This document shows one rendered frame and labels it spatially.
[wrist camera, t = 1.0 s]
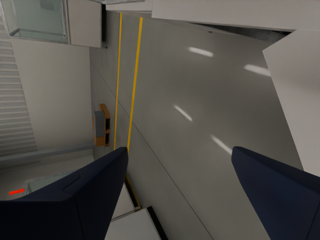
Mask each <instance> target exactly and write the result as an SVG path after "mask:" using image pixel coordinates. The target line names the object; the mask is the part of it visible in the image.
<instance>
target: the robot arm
mask: <svg viewBox="0 0 320 240"><path fill-rule="evenodd" d="M128 161H129V158H128V149H127V147H119V148H117V149H116V150H114V151H112V152H110V153H108V154H106V155H104V156H103V157H101V158H99V159H97V160H95V161H93V162H92V163H90V164H88V165H86V166H84V167H82V168H81V169H79V170H77V171H75V172H73V173H71V174H69V175H67V176H66V177H64V178H62V179H59V180H57V181H55V182H53V183H51V184H49V185H47V186H45V187H42V188H40V189H38V190H36V191H34V192H32V193H30V194H27V195H25V196H23V197H20V198H17V199H13V200H0V240H104V239H105V237H106V234H107V231H108V228H109V225H110V222H111V219H112V216H113V213H114V210H115V208H116V205H117V202H118V199H119V196H120V193H121V190H122V187H123V184H124V180H125V175H126V171H127V166H128ZM231 162H232V164H233V167H234V169H235V171H236V174H237V176H238V179H239V181H240V183H241V185H242V187H243V189H244V191H245V193H246V195H247V197H248V198H249V200H250V202H251V204H252V206H253V208H254V209H255V211H256V213H257V215H258V217H259V219H260V221H261V223H262V225H263V226H264V228H265V230H266V232H267V234H268V236H269V237H270V239H271V240H320V177H318V176H316V175H313V174H311V173H308V172H305V171H303V170H299V169H297V168H295V167H293V166H290V165H287V164H285V163H282V162H280V161H277V160H274V159H272V158H269V157H267V156H264V155H261V154H259V153H256V152H254V151H251V150H249V149H246V148H244V147H241V146H234V147H233V149H232V156H231Z"/></svg>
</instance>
